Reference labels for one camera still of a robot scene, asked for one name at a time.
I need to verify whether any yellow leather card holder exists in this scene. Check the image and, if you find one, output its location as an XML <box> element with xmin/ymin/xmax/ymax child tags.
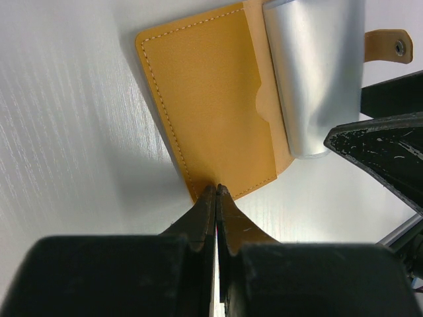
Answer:
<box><xmin>135</xmin><ymin>1</ymin><xmax>413</xmax><ymax>201</ymax></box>

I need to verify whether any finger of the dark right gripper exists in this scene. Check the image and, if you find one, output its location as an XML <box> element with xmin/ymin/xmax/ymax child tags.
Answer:
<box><xmin>360</xmin><ymin>71</ymin><xmax>423</xmax><ymax>118</ymax></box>
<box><xmin>324</xmin><ymin>112</ymin><xmax>422</xmax><ymax>215</ymax></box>

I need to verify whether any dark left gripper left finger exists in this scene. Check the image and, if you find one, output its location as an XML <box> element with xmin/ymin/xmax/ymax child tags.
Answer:
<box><xmin>162</xmin><ymin>186</ymin><xmax>216</xmax><ymax>316</ymax></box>

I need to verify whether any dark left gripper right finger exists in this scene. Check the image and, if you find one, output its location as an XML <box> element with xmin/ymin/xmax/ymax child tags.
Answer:
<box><xmin>215</xmin><ymin>184</ymin><xmax>278</xmax><ymax>316</ymax></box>

